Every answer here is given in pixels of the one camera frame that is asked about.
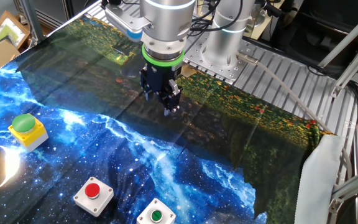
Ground grey braided hose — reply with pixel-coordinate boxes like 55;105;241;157
236;51;354;183

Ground yellow box large green button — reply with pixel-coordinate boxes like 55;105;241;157
7;113;49;152

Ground white box green button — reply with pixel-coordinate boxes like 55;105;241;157
136;197;177;224

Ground starry night landscape cloth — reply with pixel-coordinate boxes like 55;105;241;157
0;15;347;224

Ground green wrist adapter ring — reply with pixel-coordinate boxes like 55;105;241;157
140;43;186;68

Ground grey aluminium frame post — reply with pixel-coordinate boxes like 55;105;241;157
328;161;358;224
20;0;42;43

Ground perforated silver base plate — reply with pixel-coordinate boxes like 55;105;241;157
181;29;256;85

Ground brown tape patch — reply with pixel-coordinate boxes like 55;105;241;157
180;63;198;78

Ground black equipment case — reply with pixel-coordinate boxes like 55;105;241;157
272;0;358;74

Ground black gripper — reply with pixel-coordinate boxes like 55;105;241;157
139;62;183;116

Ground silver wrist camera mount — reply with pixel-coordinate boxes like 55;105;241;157
104;2;152;43

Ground grey aluminium frame bar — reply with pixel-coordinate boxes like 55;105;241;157
330;39;358;99
317;4;358;68

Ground white box red mushroom button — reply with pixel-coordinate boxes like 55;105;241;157
73;176;115;218

